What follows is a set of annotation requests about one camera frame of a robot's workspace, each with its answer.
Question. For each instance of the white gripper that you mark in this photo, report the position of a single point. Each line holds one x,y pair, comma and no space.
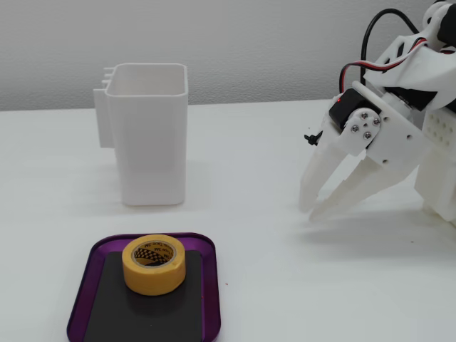
393,137

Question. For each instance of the yellow masking tape roll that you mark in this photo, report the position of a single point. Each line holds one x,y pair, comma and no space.
153,278

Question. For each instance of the purple metal tray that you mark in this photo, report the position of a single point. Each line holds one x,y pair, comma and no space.
81,299

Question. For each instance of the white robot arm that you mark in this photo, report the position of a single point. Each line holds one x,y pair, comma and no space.
420,67

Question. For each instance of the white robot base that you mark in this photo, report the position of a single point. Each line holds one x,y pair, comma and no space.
438,178

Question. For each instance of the white plastic container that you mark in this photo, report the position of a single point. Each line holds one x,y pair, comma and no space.
149,149

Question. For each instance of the black mat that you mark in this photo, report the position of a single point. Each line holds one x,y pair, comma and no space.
110,306

